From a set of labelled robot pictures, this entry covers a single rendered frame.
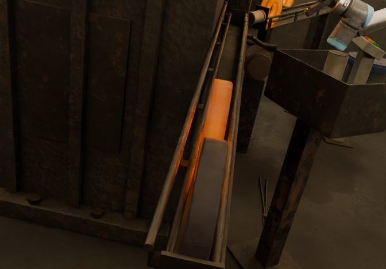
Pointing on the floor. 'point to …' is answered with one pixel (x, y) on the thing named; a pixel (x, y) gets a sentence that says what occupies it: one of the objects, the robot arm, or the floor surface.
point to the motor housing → (251, 92)
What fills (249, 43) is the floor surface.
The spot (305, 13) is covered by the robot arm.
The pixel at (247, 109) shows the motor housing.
